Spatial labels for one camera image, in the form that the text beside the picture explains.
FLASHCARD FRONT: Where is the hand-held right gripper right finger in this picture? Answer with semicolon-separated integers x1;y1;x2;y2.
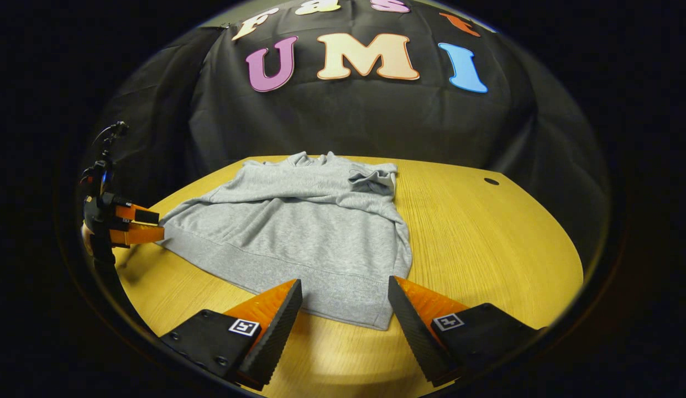
387;275;547;387

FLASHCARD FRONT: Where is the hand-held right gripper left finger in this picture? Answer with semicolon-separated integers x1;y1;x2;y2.
159;279;303;391

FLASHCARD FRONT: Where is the grey sweatshirt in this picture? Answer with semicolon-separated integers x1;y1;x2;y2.
158;151;413;331

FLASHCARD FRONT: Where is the black backdrop cloth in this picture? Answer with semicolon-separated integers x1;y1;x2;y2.
80;0;614;260

